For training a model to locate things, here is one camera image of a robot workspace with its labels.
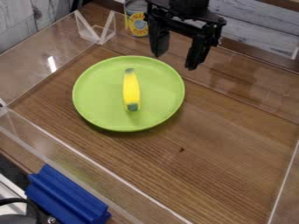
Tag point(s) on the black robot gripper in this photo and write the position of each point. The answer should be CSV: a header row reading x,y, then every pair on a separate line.
x,y
186,10

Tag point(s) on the yellow toy banana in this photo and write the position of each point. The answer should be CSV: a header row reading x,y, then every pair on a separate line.
x,y
132,91

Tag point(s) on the green round plate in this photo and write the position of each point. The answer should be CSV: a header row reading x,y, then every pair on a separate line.
x,y
98,93

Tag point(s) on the yellow labelled tin can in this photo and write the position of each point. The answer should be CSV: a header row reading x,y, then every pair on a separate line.
x,y
136,17

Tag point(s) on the blue plastic clamp block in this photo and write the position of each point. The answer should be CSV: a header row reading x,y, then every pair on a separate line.
x,y
65,199

